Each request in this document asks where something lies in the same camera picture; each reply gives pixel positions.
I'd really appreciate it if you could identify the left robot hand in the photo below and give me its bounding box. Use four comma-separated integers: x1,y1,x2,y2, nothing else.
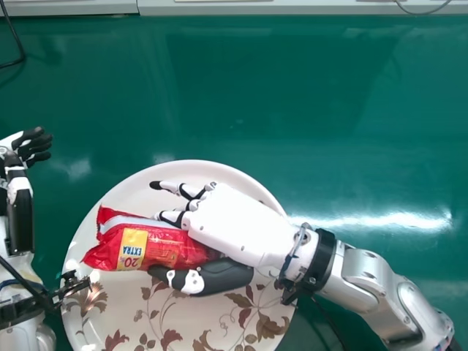
0,127,53,325

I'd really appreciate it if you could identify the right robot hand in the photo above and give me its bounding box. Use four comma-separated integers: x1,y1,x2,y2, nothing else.
147,180,338,306

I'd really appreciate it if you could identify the red biscuit packet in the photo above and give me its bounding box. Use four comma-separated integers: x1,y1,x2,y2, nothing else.
80,205,226,272

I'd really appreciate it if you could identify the white plate brown leaf pattern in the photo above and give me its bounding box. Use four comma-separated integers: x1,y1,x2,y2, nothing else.
61,159,298,351

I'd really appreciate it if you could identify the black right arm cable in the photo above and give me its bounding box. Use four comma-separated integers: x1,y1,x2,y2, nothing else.
279,279,348,351

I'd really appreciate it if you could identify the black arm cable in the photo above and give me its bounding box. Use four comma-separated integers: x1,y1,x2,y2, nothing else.
0,255,92,312
279,279,348,351

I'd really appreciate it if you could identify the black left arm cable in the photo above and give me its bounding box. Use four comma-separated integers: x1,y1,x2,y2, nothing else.
0,255,92,312

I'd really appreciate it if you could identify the black table cable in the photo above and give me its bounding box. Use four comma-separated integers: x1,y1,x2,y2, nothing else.
0,0,26,70

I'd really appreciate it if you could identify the grey cable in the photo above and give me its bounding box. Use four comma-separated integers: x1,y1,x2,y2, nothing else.
393,0,454,15

